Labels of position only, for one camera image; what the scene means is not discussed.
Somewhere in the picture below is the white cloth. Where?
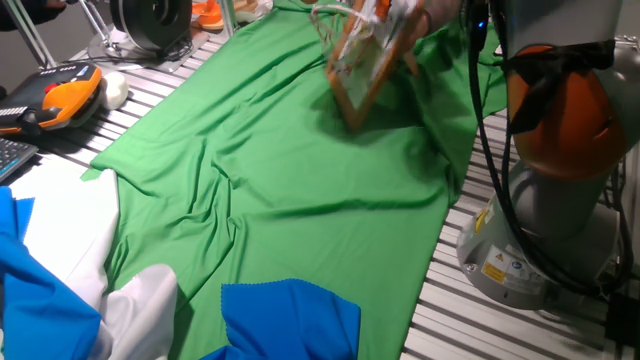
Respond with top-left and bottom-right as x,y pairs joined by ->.
8,158 -> 179,360

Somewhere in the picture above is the white rounded object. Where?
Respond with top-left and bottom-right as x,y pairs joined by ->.
101,71 -> 130,112

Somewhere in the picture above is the blue cloth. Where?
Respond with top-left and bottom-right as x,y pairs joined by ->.
0,185 -> 362,360

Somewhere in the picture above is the wooden framed toy basketball hoop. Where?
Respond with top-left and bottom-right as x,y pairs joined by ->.
309,0 -> 431,132

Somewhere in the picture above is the white crumpled plastic item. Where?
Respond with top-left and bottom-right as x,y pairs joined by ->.
234,0 -> 275,24

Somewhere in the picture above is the grey metal rod device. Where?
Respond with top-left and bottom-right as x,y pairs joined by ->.
74,0 -> 124,53

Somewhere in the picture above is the green cloth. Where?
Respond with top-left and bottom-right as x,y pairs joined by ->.
81,0 -> 509,360

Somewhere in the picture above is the black keyboard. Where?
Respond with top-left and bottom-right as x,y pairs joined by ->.
0,137 -> 40,184

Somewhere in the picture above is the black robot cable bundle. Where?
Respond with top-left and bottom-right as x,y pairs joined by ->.
464,0 -> 640,299

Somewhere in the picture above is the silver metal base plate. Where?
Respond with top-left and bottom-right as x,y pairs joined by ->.
87,25 -> 229,75

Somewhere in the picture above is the orange black teach pendant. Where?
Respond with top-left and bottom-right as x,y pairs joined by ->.
0,62 -> 105,137

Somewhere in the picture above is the hand of seated person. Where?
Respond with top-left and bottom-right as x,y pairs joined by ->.
401,0 -> 464,79

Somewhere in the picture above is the black velcro cable strap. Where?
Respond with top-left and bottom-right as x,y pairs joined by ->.
502,39 -> 616,136

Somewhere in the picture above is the forearm in black sleeve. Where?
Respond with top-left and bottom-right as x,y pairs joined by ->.
0,0 -> 51,32

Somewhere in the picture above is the grey slanted metal post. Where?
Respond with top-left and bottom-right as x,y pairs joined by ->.
7,0 -> 57,70

